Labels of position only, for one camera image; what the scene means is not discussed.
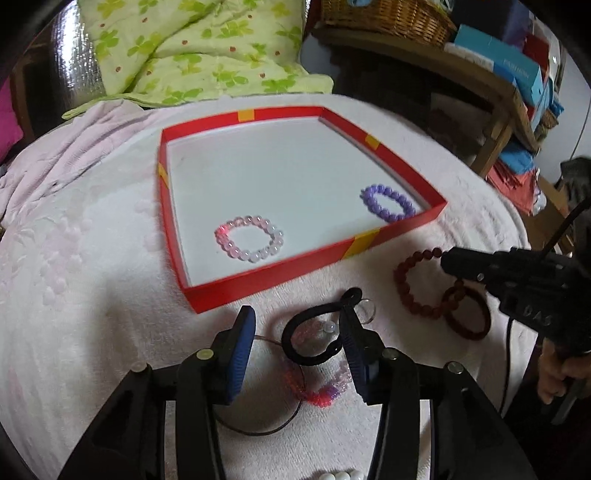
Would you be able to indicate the small wicker basket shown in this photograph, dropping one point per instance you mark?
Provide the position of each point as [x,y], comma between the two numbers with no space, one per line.
[548,119]

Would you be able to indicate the wooden frame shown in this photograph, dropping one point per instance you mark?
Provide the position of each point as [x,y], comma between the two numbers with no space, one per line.
[27,78]

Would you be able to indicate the black bangle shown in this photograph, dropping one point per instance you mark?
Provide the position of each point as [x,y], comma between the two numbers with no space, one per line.
[288,341]

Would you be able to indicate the person's right hand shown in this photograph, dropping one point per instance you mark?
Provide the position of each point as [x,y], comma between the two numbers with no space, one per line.
[554,378]

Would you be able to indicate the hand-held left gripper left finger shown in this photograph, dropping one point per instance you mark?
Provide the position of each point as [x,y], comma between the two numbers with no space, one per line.
[240,350]

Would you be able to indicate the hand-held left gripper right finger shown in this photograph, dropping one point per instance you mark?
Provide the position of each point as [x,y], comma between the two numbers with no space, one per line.
[358,364]

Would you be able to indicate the red shallow box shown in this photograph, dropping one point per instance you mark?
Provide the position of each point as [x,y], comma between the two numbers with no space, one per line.
[277,175]

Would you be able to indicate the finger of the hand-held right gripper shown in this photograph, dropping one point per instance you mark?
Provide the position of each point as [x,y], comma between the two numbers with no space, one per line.
[461,265]

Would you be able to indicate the magenta pillow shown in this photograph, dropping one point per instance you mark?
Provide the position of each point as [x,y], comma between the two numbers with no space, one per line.
[7,124]

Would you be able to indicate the dark red bangle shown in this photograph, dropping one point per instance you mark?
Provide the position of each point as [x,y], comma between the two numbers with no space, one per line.
[485,318]

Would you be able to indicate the large wicker basket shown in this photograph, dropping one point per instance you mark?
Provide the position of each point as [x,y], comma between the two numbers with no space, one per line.
[392,18]

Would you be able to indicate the silver foil sheet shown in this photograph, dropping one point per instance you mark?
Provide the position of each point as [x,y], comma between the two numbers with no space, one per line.
[78,69]

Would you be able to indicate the wooden shelf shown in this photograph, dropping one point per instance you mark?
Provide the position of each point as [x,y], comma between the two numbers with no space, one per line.
[461,64]

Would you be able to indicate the red blue stack of bags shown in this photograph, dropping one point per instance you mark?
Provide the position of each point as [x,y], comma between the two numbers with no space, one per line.
[512,175]

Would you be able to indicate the green clover print quilt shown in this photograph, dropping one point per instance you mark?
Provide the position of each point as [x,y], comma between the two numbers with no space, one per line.
[184,46]

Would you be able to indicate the light blue box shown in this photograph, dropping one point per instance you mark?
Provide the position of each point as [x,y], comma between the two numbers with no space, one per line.
[498,60]

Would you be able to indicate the thin silver bangle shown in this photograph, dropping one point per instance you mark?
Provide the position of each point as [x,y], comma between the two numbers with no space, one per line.
[258,433]

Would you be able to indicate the pale pink blanket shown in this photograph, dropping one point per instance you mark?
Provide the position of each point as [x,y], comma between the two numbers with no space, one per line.
[92,277]

